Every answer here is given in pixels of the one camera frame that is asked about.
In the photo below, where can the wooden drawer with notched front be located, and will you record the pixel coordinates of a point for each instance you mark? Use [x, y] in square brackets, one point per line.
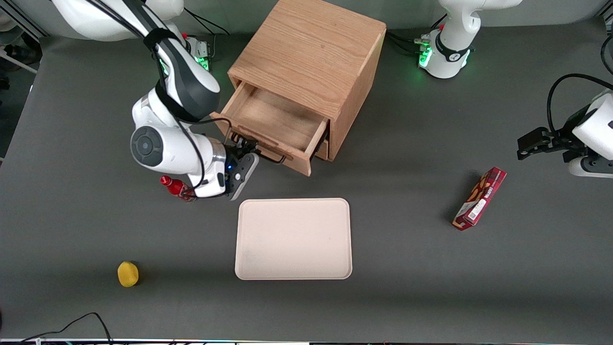
[278, 117]

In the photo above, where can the wooden drawer cabinet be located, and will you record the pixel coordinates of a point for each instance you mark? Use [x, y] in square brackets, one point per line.
[311, 52]

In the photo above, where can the plain wooden drawer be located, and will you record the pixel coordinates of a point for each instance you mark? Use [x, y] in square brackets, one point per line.
[323, 151]

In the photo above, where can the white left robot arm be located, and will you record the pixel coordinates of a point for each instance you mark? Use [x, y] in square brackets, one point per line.
[450, 48]

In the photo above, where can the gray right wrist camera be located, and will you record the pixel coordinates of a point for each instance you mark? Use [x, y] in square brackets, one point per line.
[245, 173]

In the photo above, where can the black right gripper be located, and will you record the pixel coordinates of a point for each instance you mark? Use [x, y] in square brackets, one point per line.
[237, 152]

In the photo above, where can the red cookie box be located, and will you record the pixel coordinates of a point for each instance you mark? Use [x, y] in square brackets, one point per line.
[480, 199]

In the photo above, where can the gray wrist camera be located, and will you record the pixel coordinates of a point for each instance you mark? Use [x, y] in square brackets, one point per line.
[591, 167]
[245, 173]

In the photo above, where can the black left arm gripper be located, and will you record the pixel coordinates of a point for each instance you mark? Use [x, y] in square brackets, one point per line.
[563, 141]

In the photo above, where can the aluminium frame profile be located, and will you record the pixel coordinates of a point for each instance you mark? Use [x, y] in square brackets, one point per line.
[19, 21]

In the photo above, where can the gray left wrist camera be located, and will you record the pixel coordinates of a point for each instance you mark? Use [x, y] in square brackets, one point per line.
[591, 167]

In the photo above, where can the yellow lemon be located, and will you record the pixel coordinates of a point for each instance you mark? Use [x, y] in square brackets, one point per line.
[128, 274]

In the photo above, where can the red sauce bottle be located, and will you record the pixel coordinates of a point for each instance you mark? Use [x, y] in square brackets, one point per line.
[175, 187]

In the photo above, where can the beige plastic tray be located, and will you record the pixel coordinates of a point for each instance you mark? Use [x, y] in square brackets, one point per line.
[293, 238]

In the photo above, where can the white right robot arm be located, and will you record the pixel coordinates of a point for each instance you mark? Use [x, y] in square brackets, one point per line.
[167, 148]

